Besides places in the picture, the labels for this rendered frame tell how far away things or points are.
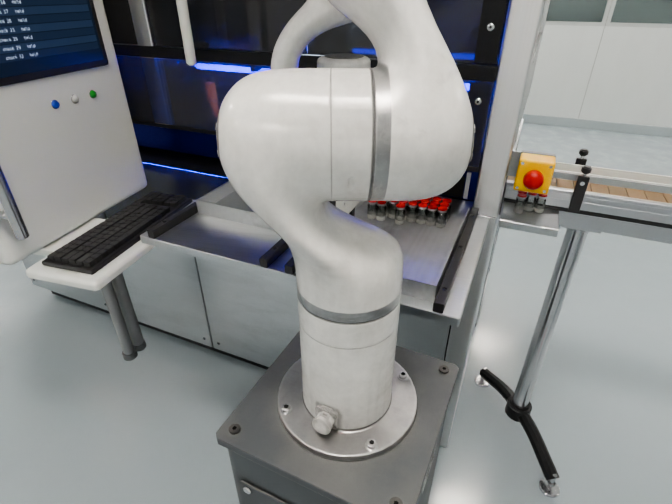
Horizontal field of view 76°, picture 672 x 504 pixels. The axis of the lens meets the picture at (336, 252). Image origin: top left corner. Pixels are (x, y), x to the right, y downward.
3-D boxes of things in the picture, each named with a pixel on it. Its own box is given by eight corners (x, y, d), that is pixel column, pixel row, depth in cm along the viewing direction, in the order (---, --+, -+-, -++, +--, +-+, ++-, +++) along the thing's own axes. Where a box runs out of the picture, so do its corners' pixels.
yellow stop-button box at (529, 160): (515, 179, 102) (521, 149, 98) (548, 183, 99) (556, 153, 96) (512, 190, 96) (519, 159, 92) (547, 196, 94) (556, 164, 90)
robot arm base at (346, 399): (388, 488, 49) (401, 373, 39) (249, 425, 56) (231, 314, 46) (432, 373, 63) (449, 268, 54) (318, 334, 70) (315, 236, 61)
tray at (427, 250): (363, 201, 110) (364, 188, 108) (467, 220, 101) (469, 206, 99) (301, 268, 84) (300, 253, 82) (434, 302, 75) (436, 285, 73)
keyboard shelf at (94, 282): (129, 197, 137) (127, 189, 136) (207, 207, 130) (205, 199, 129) (-1, 273, 100) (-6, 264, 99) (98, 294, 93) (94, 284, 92)
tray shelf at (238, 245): (257, 171, 133) (257, 165, 132) (492, 211, 109) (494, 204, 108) (140, 242, 96) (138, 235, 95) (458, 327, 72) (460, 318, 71)
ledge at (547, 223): (503, 203, 113) (505, 197, 112) (557, 212, 109) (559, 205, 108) (497, 226, 102) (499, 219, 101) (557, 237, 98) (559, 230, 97)
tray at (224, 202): (271, 167, 131) (270, 156, 129) (350, 180, 122) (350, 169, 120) (198, 213, 104) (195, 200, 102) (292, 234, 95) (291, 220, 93)
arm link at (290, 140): (408, 323, 45) (436, 81, 32) (230, 324, 45) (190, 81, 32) (394, 261, 55) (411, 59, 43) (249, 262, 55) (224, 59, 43)
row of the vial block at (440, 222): (372, 211, 105) (373, 193, 102) (446, 225, 99) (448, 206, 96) (369, 214, 103) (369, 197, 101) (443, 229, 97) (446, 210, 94)
